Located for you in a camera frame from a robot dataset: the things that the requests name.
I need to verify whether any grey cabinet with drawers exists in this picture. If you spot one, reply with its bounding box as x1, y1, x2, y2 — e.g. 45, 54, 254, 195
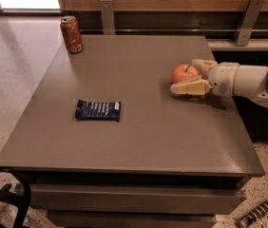
0, 35, 263, 228

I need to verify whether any right metal wall bracket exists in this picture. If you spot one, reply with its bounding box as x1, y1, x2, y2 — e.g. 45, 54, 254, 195
234, 0, 265, 47

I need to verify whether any striped cylindrical tool on floor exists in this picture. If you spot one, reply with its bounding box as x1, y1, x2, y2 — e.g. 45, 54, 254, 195
236, 199, 268, 228

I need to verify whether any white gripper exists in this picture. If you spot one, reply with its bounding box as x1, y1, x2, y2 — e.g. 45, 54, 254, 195
170, 59, 239, 97

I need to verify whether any blue snack bar wrapper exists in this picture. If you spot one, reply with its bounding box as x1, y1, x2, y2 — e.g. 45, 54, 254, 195
75, 100, 121, 122

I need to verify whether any left metal wall bracket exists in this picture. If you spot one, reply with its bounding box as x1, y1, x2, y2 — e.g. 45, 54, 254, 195
100, 0, 116, 35

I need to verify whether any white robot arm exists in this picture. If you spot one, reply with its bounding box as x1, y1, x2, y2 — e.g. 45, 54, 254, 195
170, 59, 268, 108

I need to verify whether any metal wall bracket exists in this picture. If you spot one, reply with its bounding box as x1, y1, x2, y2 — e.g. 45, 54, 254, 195
100, 0, 116, 35
234, 0, 265, 47

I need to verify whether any red coke can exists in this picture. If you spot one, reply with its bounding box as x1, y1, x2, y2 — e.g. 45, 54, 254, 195
60, 16, 84, 53

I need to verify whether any red apple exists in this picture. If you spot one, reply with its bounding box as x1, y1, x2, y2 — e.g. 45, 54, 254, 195
171, 64, 199, 84

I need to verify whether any black chair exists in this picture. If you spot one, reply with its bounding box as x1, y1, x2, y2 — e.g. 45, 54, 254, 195
0, 170, 30, 228

